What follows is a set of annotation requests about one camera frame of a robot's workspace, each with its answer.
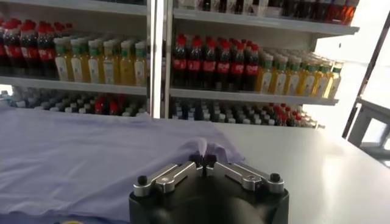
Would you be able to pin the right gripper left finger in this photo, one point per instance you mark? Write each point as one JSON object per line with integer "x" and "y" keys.
{"x": 170, "y": 178}

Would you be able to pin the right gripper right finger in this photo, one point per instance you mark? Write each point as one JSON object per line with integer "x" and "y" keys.
{"x": 243, "y": 176}

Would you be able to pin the purple t-shirt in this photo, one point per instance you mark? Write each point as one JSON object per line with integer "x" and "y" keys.
{"x": 76, "y": 158}

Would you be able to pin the metal beverage shelving unit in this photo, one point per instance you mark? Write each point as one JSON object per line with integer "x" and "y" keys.
{"x": 76, "y": 85}
{"x": 259, "y": 97}

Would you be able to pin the yellow juice bottle green cap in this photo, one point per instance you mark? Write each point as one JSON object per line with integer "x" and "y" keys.
{"x": 293, "y": 82}
{"x": 334, "y": 85}
{"x": 126, "y": 70}
{"x": 61, "y": 67}
{"x": 140, "y": 71}
{"x": 94, "y": 69}
{"x": 109, "y": 70}
{"x": 77, "y": 68}
{"x": 307, "y": 83}
{"x": 321, "y": 84}
{"x": 278, "y": 82}
{"x": 264, "y": 80}

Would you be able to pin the red drink bottle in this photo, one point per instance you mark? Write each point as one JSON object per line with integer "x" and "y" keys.
{"x": 348, "y": 12}
{"x": 334, "y": 10}

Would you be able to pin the grey metal frame table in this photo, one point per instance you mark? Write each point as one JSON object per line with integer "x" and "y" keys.
{"x": 361, "y": 124}

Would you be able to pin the dark metal frame post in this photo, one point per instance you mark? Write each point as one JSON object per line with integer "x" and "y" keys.
{"x": 367, "y": 79}

